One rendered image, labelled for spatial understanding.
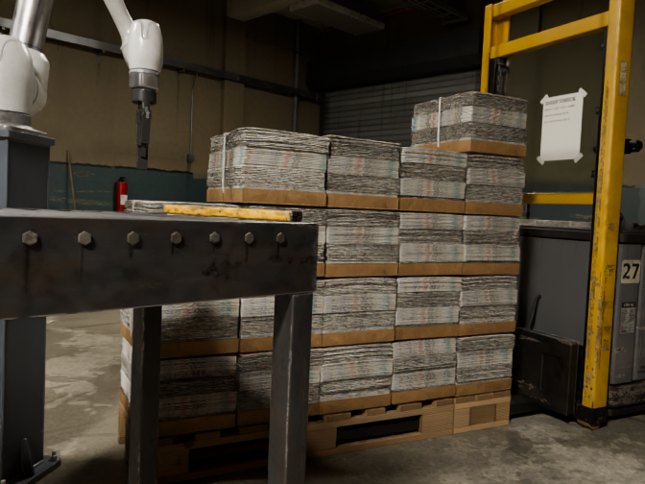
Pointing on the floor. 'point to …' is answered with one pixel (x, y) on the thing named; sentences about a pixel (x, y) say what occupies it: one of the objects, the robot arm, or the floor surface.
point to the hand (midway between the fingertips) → (142, 157)
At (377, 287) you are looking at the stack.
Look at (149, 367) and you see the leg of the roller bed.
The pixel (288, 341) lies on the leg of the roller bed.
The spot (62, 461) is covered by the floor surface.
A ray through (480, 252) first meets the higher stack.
